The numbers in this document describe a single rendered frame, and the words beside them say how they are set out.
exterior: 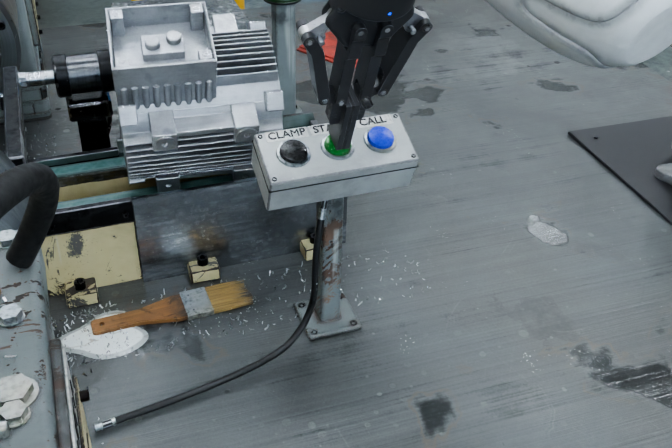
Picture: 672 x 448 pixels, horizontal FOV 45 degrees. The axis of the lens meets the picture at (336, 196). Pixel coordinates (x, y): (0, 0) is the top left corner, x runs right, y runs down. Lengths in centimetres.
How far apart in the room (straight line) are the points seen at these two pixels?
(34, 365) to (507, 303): 72
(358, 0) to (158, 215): 48
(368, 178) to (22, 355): 48
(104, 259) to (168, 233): 9
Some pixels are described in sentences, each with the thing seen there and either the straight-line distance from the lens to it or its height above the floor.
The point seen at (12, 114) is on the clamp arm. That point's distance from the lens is 108.
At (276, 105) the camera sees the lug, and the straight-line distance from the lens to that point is 102.
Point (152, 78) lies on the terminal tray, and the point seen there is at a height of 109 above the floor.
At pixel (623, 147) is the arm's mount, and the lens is 150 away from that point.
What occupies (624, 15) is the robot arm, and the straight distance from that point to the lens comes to 51.
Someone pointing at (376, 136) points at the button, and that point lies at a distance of 89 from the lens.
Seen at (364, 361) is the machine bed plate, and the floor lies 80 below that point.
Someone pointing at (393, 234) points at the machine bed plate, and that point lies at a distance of 120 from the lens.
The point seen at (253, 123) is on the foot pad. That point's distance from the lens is 100.
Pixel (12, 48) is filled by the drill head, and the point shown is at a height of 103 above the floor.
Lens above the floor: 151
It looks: 34 degrees down
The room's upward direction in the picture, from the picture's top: 2 degrees clockwise
